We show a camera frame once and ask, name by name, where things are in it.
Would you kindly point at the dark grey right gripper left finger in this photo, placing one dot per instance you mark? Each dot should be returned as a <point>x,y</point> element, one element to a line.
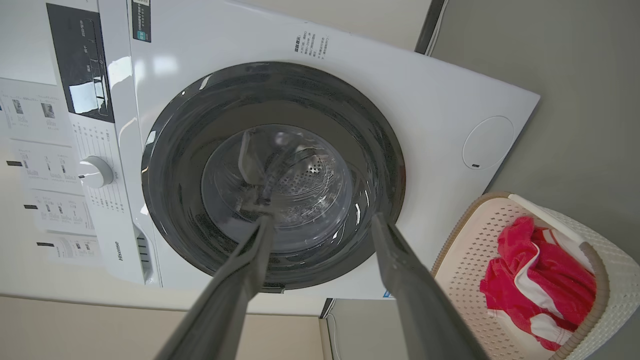
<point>235,290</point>

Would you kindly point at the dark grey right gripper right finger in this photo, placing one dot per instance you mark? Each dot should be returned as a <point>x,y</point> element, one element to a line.
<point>420,310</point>

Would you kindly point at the cream perforated laundry basket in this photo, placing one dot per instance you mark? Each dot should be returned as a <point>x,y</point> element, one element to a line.
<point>465,250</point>

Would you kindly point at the blue energy label sticker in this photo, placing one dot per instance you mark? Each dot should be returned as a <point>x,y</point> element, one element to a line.
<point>389,295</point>

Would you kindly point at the red and white garment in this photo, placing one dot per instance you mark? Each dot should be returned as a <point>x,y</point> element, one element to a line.
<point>545,280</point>

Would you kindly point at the dark round washer door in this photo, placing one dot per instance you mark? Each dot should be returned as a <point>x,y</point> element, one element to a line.
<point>175,165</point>

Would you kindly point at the white instruction sheet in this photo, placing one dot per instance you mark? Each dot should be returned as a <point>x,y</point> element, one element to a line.
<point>75,248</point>
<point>47,167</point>
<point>62,212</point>
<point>35,112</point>

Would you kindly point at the round white filter cover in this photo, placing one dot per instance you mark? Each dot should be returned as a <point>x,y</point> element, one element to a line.
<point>488,143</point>

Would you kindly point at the white washer dial knob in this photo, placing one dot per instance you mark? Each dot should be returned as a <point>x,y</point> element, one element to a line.
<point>96,172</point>

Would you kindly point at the white front-load washing machine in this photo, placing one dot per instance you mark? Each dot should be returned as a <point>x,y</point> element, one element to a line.
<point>425,100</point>

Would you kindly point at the black washer display panel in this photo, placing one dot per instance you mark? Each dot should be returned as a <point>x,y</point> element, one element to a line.
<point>80,60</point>

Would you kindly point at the black label sticker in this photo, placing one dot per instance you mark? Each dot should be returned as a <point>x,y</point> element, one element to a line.
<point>141,22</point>

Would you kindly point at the black wall strip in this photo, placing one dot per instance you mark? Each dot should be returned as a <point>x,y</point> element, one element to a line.
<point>428,27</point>

